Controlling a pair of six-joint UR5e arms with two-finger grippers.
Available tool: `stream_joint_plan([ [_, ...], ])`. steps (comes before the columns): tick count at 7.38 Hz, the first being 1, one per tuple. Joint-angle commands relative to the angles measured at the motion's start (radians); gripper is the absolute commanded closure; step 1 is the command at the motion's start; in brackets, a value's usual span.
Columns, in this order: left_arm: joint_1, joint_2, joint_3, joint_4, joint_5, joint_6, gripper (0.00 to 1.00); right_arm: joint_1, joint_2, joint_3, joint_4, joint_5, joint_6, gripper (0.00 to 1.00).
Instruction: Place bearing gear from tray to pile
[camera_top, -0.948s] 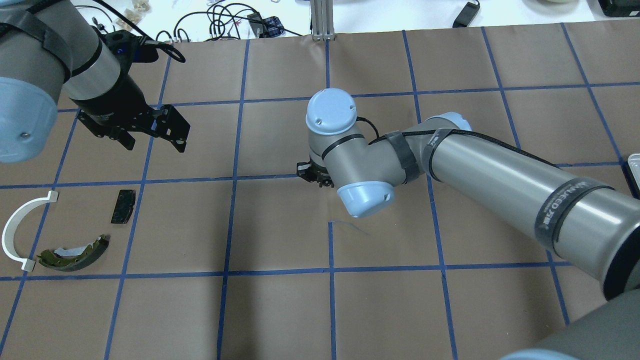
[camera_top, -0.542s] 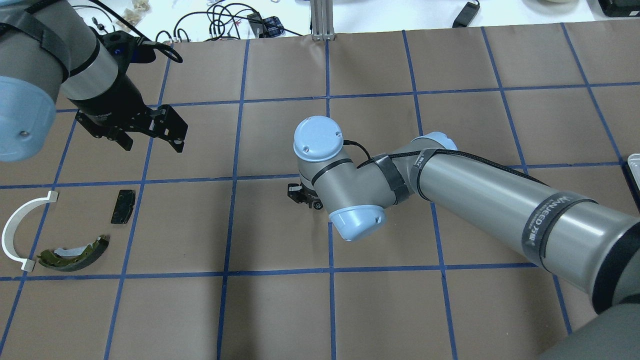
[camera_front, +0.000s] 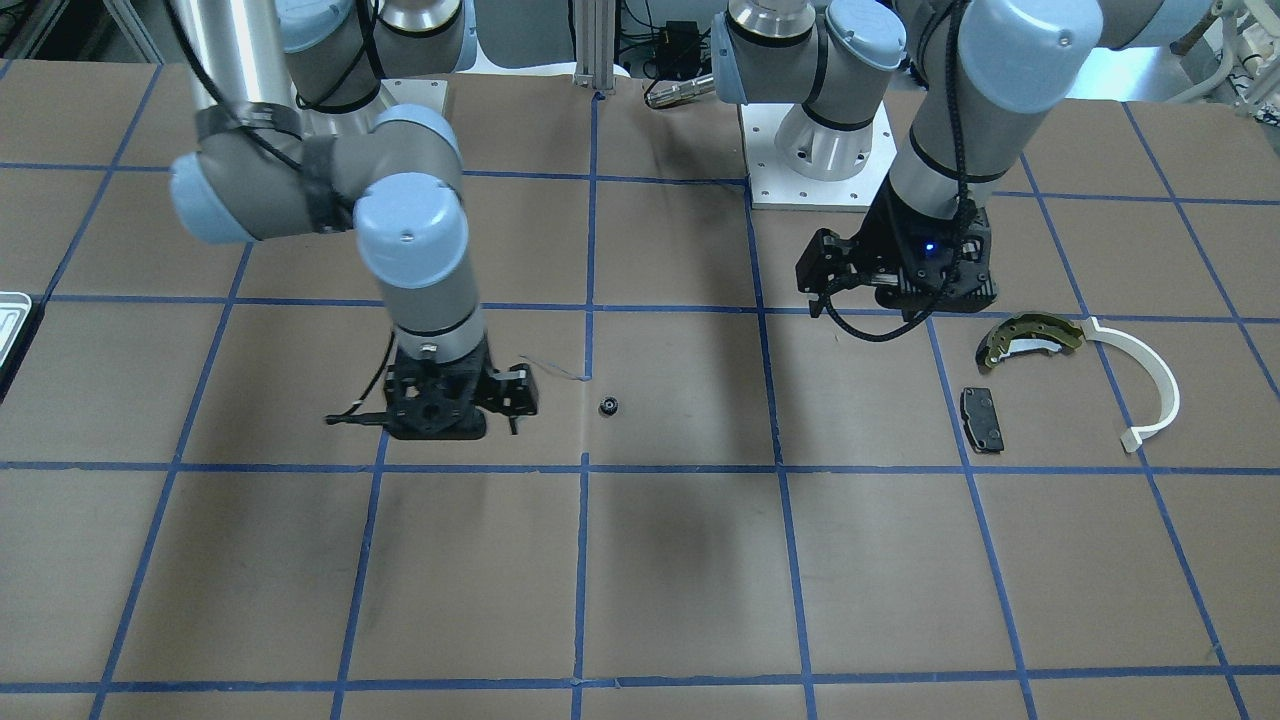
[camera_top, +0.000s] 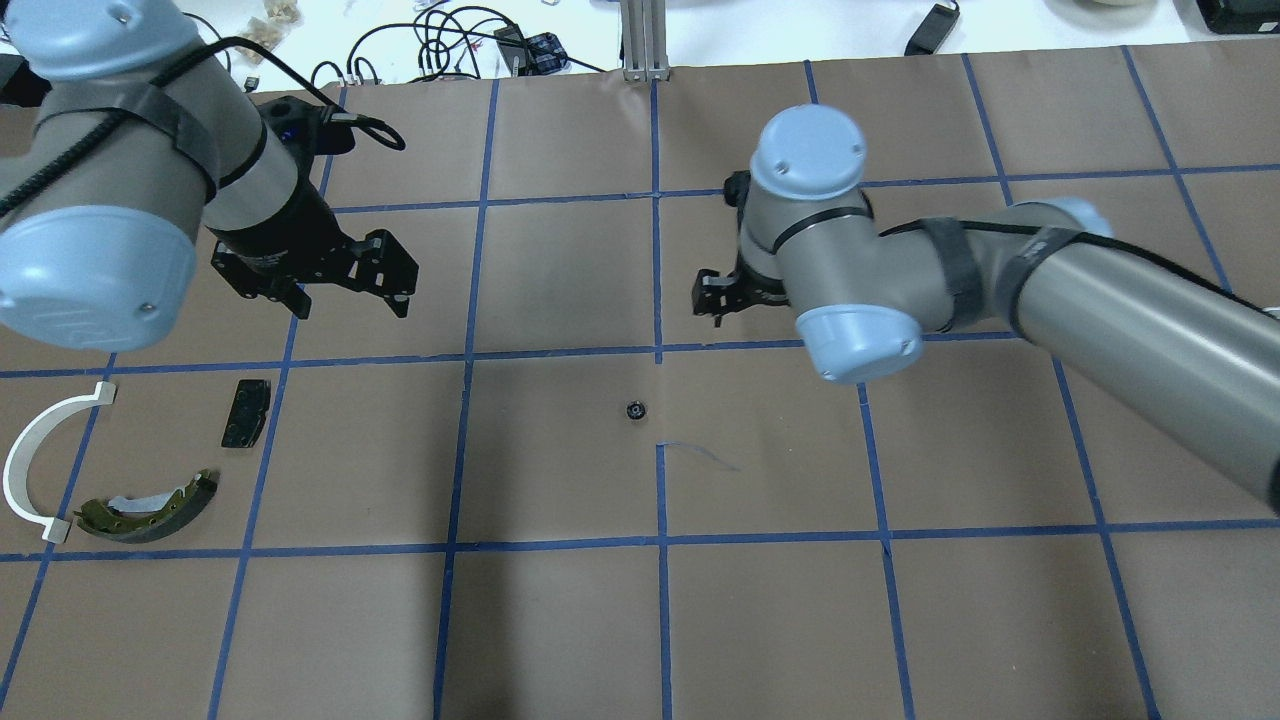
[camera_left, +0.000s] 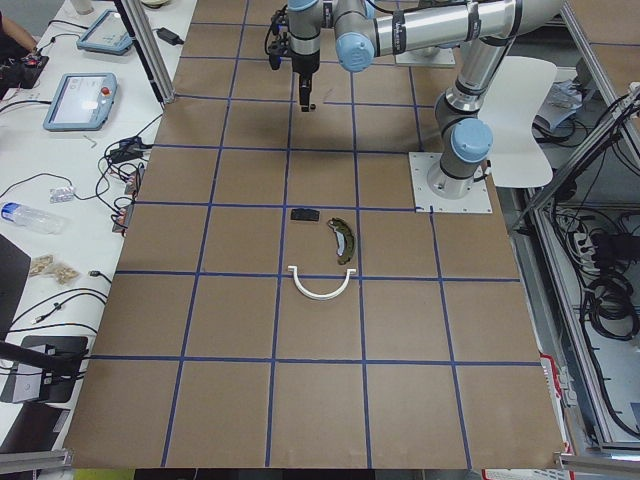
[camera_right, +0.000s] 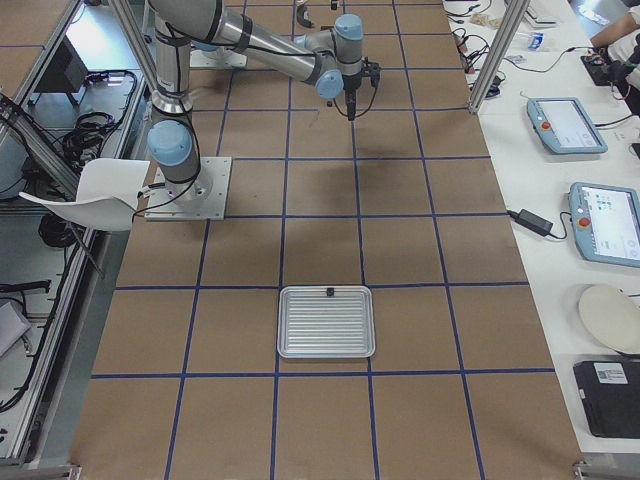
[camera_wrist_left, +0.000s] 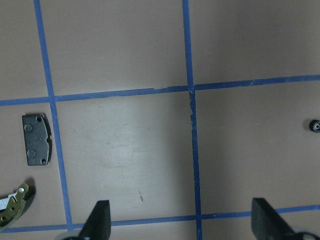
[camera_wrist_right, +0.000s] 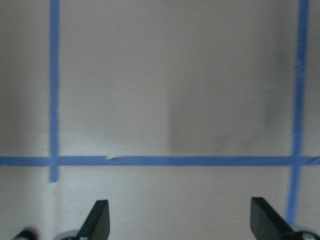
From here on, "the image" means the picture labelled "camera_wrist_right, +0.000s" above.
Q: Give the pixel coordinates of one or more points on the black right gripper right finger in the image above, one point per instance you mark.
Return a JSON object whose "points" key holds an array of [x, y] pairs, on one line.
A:
{"points": [[266, 223]]}

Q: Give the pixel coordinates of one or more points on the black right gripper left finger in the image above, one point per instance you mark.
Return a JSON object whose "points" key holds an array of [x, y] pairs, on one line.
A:
{"points": [[97, 224]]}

